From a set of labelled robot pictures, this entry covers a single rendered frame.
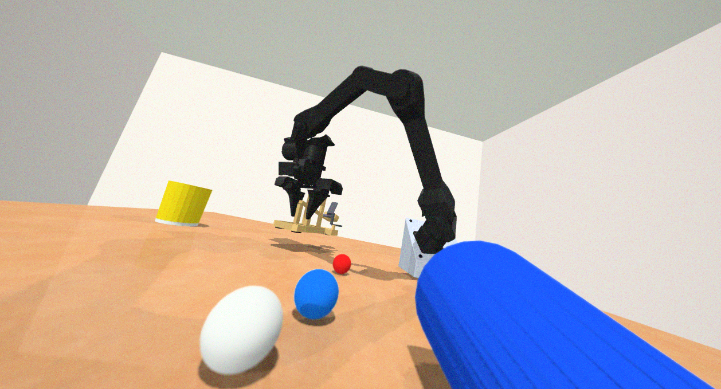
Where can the white egg-shaped object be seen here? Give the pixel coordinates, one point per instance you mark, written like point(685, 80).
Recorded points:
point(241, 330)

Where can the blue rounded cylinder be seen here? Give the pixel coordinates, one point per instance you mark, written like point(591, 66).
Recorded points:
point(496, 321)

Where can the red ball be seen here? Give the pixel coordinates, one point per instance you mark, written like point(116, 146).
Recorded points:
point(341, 264)

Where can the blue ball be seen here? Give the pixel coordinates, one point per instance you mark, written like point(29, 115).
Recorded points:
point(316, 294)

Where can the yellow cup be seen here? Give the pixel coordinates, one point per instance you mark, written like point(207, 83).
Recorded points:
point(182, 204)

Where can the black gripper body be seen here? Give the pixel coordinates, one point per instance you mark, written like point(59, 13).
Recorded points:
point(314, 181)

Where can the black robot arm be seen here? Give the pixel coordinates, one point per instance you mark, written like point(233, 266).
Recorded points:
point(404, 91)

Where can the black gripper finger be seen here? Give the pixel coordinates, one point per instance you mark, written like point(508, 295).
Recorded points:
point(294, 197)
point(316, 198)

